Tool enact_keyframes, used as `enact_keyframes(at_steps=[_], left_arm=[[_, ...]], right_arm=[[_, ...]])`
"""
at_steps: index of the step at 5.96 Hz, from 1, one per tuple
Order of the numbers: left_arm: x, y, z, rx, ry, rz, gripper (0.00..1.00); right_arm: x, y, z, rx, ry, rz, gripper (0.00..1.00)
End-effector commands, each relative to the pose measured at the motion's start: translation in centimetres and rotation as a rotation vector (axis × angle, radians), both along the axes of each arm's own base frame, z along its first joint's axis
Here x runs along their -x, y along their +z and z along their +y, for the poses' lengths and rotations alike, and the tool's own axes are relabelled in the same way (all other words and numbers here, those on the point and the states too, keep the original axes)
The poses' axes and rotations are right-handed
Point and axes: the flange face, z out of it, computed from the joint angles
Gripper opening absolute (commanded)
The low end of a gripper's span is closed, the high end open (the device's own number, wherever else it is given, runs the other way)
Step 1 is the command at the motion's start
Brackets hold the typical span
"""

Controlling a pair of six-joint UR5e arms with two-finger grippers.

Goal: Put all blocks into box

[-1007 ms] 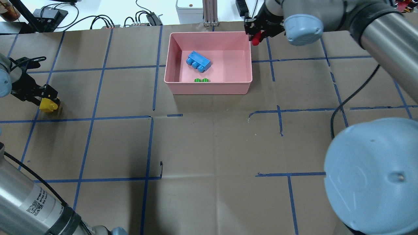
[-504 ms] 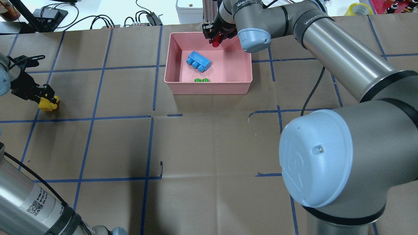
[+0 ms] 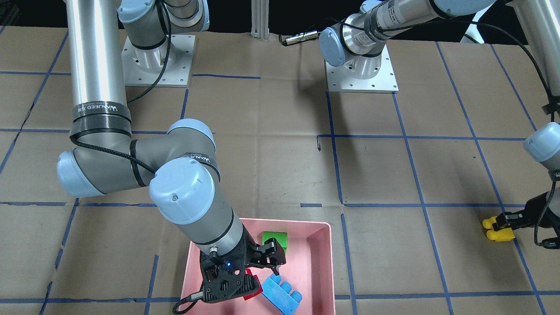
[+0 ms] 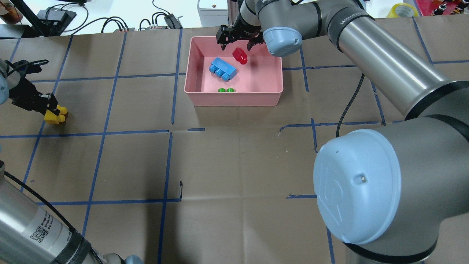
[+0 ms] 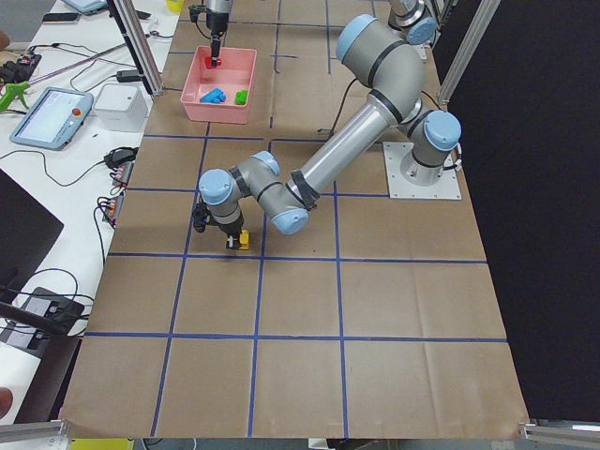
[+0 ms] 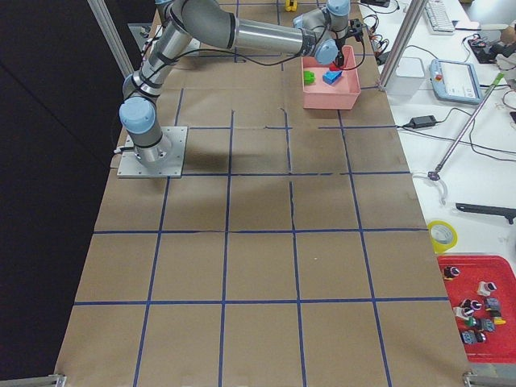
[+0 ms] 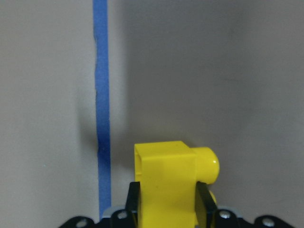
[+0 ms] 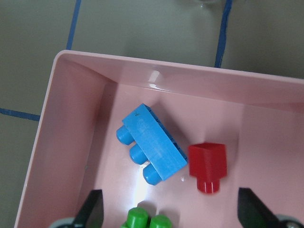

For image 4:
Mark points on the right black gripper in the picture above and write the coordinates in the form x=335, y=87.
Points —
x=244, y=26

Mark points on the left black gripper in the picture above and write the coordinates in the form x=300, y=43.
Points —
x=22, y=97

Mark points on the yellow toy block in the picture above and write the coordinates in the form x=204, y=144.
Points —
x=59, y=117

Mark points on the red toy block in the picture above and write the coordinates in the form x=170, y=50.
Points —
x=240, y=55

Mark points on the blue toy block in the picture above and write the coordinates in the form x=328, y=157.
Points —
x=222, y=69

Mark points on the green toy block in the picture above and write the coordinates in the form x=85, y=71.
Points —
x=229, y=89

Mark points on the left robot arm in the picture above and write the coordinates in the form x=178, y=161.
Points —
x=32, y=231

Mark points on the white square box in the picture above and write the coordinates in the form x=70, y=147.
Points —
x=213, y=13

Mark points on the pink plastic box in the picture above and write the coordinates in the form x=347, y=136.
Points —
x=235, y=76

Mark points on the black power adapter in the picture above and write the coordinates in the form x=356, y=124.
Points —
x=172, y=22

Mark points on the yellow tape roll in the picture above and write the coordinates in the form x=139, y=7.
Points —
x=402, y=10

